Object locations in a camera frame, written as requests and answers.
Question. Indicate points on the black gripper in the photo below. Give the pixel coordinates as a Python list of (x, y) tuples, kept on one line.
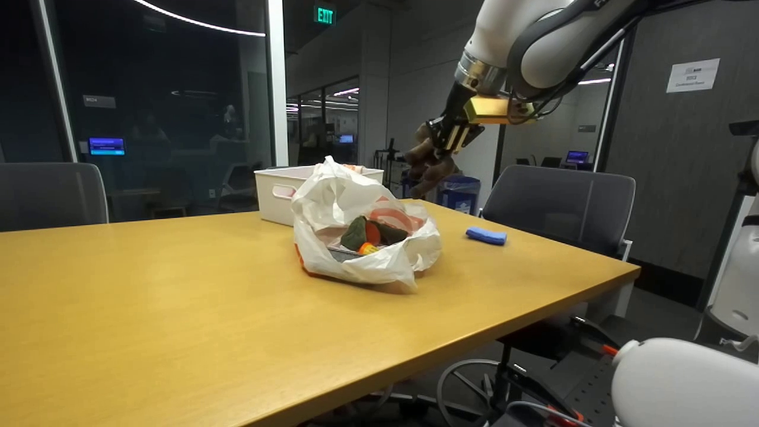
[(451, 129)]

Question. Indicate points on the brown moose plush toy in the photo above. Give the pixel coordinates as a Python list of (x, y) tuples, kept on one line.
[(430, 161)]

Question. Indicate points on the blue cloth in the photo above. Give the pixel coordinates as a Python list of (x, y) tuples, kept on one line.
[(487, 236)]

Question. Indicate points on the dark grey duster block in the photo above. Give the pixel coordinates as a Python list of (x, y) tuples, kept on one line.
[(355, 236)]

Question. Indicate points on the yellow container orange cap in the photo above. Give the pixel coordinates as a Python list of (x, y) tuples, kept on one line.
[(366, 248)]

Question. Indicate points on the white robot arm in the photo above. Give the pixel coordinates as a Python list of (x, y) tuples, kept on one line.
[(527, 54)]

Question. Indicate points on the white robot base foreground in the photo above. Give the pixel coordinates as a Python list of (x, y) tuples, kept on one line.
[(671, 384)]

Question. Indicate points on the blue trash bin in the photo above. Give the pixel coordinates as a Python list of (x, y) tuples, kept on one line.
[(461, 194)]

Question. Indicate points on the white orange plastic bag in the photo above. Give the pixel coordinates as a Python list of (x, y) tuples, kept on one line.
[(389, 266)]

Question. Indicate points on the grey office chair right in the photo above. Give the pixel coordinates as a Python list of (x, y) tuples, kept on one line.
[(578, 208)]

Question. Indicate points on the grey office chair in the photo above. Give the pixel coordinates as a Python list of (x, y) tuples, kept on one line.
[(51, 194), (578, 208)]

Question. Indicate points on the green exit sign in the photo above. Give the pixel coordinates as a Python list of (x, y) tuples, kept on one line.
[(326, 16)]

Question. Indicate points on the white plastic bin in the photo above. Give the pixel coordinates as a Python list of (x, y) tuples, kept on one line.
[(323, 195)]

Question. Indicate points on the grey office chair left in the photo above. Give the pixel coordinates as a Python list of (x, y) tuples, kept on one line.
[(51, 194)]

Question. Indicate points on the paper sign on wall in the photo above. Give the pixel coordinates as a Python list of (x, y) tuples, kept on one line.
[(693, 76)]

